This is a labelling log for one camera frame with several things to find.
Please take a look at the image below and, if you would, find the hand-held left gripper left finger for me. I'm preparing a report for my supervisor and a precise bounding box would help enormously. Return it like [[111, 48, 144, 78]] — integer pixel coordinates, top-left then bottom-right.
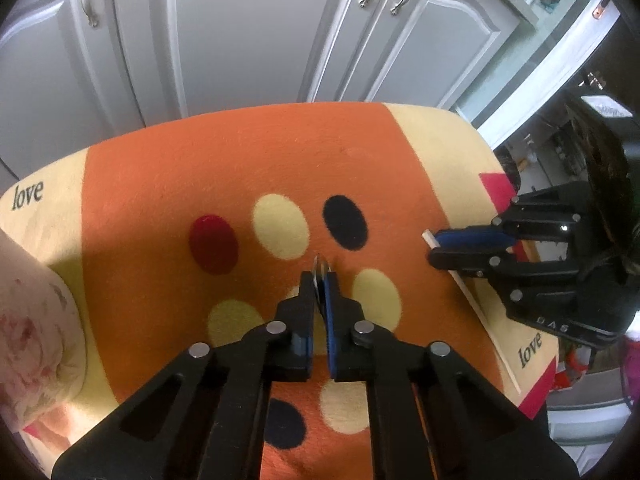
[[51, 271, 317, 480]]

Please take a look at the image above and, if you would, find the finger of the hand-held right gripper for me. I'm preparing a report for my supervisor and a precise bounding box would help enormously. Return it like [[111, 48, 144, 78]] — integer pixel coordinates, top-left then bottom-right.
[[433, 182, 589, 249], [428, 248, 584, 312]]

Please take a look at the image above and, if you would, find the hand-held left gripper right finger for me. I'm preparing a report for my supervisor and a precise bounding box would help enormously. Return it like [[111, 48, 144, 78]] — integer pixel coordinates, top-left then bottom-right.
[[324, 271, 579, 480]]

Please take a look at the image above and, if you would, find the white chopstick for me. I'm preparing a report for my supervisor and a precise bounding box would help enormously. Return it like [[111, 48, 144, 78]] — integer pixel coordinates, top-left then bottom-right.
[[422, 230, 522, 395]]

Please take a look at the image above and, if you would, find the silver spoon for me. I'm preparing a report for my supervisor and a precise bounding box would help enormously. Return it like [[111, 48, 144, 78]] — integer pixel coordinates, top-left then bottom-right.
[[311, 254, 335, 288]]

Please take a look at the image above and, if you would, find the floral cup with blue rim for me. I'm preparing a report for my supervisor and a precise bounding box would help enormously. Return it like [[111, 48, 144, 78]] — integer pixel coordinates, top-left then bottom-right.
[[0, 227, 88, 433]]

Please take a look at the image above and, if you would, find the grey cabinet door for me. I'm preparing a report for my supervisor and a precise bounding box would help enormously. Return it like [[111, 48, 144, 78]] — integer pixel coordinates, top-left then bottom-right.
[[111, 0, 388, 121], [0, 0, 116, 176], [345, 0, 523, 108]]

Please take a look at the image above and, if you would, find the orange patterned cloth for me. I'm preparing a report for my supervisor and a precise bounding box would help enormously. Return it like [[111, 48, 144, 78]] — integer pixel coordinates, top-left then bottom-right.
[[0, 101, 561, 480]]

